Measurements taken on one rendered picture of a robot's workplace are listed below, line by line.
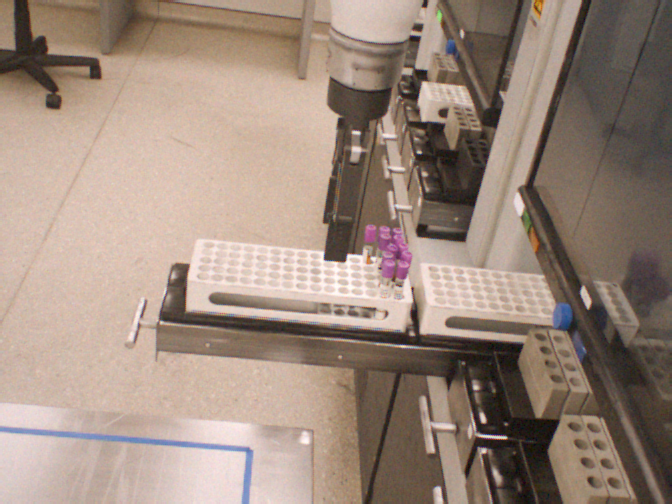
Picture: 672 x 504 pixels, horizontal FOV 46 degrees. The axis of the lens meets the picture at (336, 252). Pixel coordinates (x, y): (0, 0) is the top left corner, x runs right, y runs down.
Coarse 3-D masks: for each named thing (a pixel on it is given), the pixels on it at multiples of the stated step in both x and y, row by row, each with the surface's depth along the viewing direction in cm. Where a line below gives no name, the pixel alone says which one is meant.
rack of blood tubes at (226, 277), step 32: (192, 256) 107; (224, 256) 109; (256, 256) 109; (288, 256) 112; (320, 256) 111; (352, 256) 112; (192, 288) 103; (224, 288) 103; (256, 288) 103; (288, 288) 106; (320, 288) 105; (352, 288) 106; (320, 320) 106; (352, 320) 106; (384, 320) 107
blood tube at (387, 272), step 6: (384, 264) 102; (390, 264) 103; (384, 270) 102; (390, 270) 102; (384, 276) 103; (390, 276) 103; (384, 282) 104; (390, 282) 104; (384, 288) 104; (384, 294) 105; (378, 312) 107; (384, 312) 107; (378, 318) 107
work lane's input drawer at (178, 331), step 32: (160, 320) 104; (192, 320) 105; (224, 320) 105; (256, 320) 105; (416, 320) 110; (192, 352) 106; (224, 352) 107; (256, 352) 107; (288, 352) 107; (320, 352) 107; (352, 352) 107; (384, 352) 107; (416, 352) 107; (448, 352) 107; (480, 352) 108; (512, 352) 109
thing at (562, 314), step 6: (558, 306) 87; (564, 306) 87; (558, 312) 87; (564, 312) 86; (570, 312) 86; (552, 318) 89; (558, 318) 87; (564, 318) 86; (570, 318) 86; (558, 324) 87; (564, 324) 86; (570, 324) 86; (564, 330) 87
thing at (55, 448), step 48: (0, 432) 83; (48, 432) 84; (96, 432) 85; (144, 432) 86; (192, 432) 87; (240, 432) 88; (288, 432) 89; (0, 480) 78; (48, 480) 79; (96, 480) 80; (144, 480) 81; (192, 480) 82; (240, 480) 83; (288, 480) 84
